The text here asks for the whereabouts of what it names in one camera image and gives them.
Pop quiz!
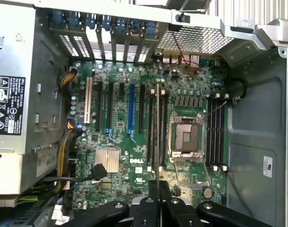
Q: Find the black angled data wire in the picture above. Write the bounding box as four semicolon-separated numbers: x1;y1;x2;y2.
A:
39;164;108;183

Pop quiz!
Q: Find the black looped wire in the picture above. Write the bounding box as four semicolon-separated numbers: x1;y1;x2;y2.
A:
228;77;249;103

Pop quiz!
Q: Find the silver CPU socket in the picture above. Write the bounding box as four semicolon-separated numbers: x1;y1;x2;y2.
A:
169;111;205;159

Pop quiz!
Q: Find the yellow black wire bundle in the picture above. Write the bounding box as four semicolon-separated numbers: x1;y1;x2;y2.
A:
59;67;78;90
55;120;84;194

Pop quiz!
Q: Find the blue expansion slot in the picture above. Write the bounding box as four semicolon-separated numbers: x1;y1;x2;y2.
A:
127;82;136;142

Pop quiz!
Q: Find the metal socket cover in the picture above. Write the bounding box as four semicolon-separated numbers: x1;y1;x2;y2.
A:
173;156;211;187

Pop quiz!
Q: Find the thin metal locking lever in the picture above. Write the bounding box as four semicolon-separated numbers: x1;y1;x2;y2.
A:
200;101;227;118

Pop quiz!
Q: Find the open grey PC case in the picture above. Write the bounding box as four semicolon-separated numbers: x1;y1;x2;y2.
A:
0;0;288;227

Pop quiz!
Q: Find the blue card retention clip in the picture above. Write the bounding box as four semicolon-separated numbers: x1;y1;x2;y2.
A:
101;13;113;36
85;11;97;34
131;14;144;38
116;14;128;38
69;10;84;33
52;9;66;31
144;14;158;38

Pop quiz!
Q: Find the yellow green wire bundle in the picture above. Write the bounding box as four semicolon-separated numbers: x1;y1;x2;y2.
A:
15;194;39;206

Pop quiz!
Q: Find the thin red wire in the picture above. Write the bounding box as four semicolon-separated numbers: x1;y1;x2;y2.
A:
171;30;202;73

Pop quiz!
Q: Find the thin black wire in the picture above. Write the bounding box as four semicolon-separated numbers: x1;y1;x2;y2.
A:
225;169;256;219

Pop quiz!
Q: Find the white expansion slot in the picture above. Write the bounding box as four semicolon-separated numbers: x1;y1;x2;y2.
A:
84;76;93;125

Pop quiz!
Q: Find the long black expansion slot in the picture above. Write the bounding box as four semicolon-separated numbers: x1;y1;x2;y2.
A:
96;80;104;132
138;83;146;132
106;81;113;130

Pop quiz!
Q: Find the green Dell motherboard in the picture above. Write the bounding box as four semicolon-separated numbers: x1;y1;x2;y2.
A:
69;59;230;211

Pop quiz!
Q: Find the black RAM slot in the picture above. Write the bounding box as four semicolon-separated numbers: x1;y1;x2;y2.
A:
221;93;228;172
153;88;159;172
146;88;153;173
206;93;212;172
159;88;165;173
164;88;170;172
211;93;217;172
216;93;222;172

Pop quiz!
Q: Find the silver finned heat sink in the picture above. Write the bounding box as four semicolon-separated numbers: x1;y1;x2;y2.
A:
95;149;120;173

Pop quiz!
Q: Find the grey power supply unit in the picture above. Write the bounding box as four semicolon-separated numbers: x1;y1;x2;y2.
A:
0;3;64;196

